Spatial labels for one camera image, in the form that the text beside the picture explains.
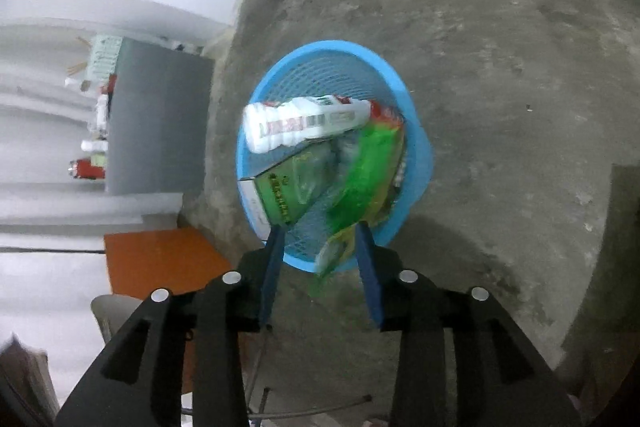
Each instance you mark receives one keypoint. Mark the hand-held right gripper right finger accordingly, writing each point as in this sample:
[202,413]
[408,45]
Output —
[369,282]

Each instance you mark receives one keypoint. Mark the green snack bag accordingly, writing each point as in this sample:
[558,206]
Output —
[365,187]

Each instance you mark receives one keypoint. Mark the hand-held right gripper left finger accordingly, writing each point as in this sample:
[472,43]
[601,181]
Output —
[272,277]

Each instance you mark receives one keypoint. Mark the green pen holder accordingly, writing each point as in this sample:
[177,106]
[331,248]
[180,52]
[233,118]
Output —
[102,57]

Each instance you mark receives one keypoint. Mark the blue plastic basket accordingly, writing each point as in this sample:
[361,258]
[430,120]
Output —
[320,67]

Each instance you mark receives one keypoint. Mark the grey-green cardboard box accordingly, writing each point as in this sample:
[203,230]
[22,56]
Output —
[285,192]

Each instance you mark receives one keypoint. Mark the red plastic bag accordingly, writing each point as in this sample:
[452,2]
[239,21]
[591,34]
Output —
[385,112]

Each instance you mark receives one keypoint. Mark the grey cabinet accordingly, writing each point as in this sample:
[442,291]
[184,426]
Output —
[160,122]

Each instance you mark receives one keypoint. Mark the red thermos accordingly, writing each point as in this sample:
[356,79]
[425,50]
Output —
[87,169]

